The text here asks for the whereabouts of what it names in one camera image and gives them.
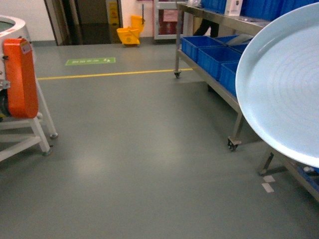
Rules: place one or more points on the orange machine cover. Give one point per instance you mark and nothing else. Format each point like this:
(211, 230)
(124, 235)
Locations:
(19, 71)

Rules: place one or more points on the yellow mop bucket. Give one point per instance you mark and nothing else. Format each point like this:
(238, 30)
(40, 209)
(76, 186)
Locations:
(131, 35)

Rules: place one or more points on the white machine with stand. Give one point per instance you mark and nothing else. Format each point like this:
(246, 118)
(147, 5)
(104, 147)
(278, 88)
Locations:
(21, 134)

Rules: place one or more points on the light blue round tray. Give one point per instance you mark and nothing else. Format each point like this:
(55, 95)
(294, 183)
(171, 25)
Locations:
(277, 84)

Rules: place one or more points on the steel wheeled shelf rack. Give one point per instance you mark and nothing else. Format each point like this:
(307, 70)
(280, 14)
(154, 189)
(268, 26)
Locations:
(250, 26)

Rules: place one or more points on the blue bin on rack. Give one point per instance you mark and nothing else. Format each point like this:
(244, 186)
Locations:
(190, 45)
(210, 59)
(227, 76)

